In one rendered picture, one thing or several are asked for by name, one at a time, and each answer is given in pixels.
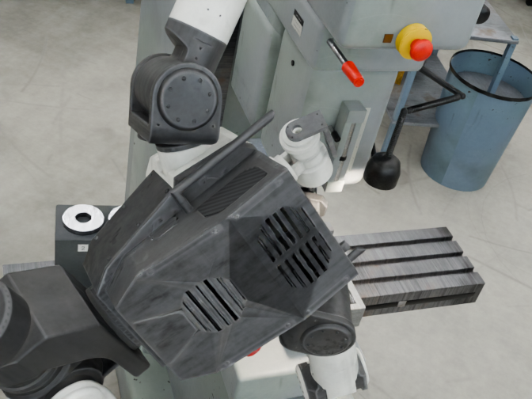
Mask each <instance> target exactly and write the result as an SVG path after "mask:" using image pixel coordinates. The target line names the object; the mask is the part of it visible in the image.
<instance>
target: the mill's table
mask: <svg viewBox="0 0 532 399"><path fill-rule="evenodd" d="M334 238H335V239H336V240H337V242H338V243H339V244H340V243H341V242H342V241H343V240H345V241H346V242H347V243H348V244H349V245H350V247H351V248H350V249H349V250H348V251H347V252H346V253H347V254H349V253H350V252H351V251H352V250H353V249H355V248H356V247H363V248H364V249H365V250H366V251H365V252H363V253H362V254H361V255H360V256H358V257H357V258H356V259H355V260H354V261H352V264H353V265H354V266H355V268H356V270H357V271H358V273H359V274H358V275H357V276H356V277H355V278H354V279H352V280H351V281H352V283H353V284H354V286H355V289H356V290H357V292H358V294H359V296H360V298H361V299H362V301H363V304H364V306H365V307H366V309H365V311H364V314H363V317H367V316H374V315H380V314H391V313H398V312H405V311H411V310H422V309H429V308H435V307H441V306H453V305H460V304H466V303H472V302H475V301H476V300H477V298H478V296H479V294H480V292H481V290H482V289H483V287H484V285H485V282H484V280H483V279H482V278H481V276H480V274H479V273H478V272H473V270H474V266H473V264H472V263H471V262H470V260H469V258H468V257H467V256H462V254H463V253H464V252H463V250H462V248H461V247H460V245H459V244H458V243H457V242H456V241H452V238H453V235H452V234H451V232H450V231H449V230H448V229H447V227H446V226H445V227H436V228H427V229H417V230H399V231H390V232H381V233H371V234H353V235H344V236H335V237H334ZM54 265H55V261H54V260H50V261H41V262H31V263H22V264H4V265H3V266H2V267H3V276H4V275H6V274H7V273H11V272H20V271H25V270H30V269H35V268H44V267H49V266H54Z"/></svg>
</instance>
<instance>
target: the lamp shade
mask: <svg viewBox="0 0 532 399"><path fill-rule="evenodd" d="M400 175H401V162H400V160H399V159H398V158H397V157H396V156H395V155H393V154H392V156H391V157H390V158H389V157H387V156H386V152H377V153H375V154H374V155H373V156H372V157H371V158H370V160H369V161H368V162H367V165H366V168H365V169H364V172H363V179H364V180H365V181H366V182H367V183H368V184H369V185H370V186H371V187H373V188H376V189H379V190H385V191H387V190H391V189H393V188H395V187H396V186H397V182H398V180H399V177H400Z"/></svg>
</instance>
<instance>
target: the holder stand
mask: <svg viewBox="0 0 532 399"><path fill-rule="evenodd" d="M120 207H121V206H110V205H85V204H80V205H62V204H58V205H56V212H55V265H60V266H62V267H63V268H64V269H65V270H66V271H67V272H69V273H70V274H71V275H72V276H73V277H74V278H75V279H76V280H77V281H79V282H80V283H81V284H82V285H83V286H84V287H86V288H88V287H91V286H92V283H91V282H90V280H89V277H88V275H87V273H86V270H85V268H84V266H83V262H84V259H85V257H86V254H87V251H88V248H89V245H90V242H91V240H92V239H93V238H94V237H95V235H96V234H97V233H98V232H99V231H100V230H101V228H102V227H103V226H104V225H105V224H106V222H107V221H108V220H109V219H110V218H111V217H112V216H113V215H114V214H115V213H116V212H117V210H118V209H119V208H120Z"/></svg>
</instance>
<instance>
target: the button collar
mask: <svg viewBox="0 0 532 399"><path fill-rule="evenodd" d="M415 39H421V40H422V39H427V40H430V41H432V36H431V33H430V32H429V30H428V29H427V28H426V27H425V26H424V25H422V24H419V23H414V24H410V25H408V26H406V27H404V28H403V29H402V30H401V31H400V32H399V34H398V35H397V38H396V42H395V45H396V49H397V50H398V52H399V53H400V54H401V55H402V56H403V57H404V58H405V59H412V58H411V56H410V49H411V48H410V44H411V43H412V42H413V41H414V40H415Z"/></svg>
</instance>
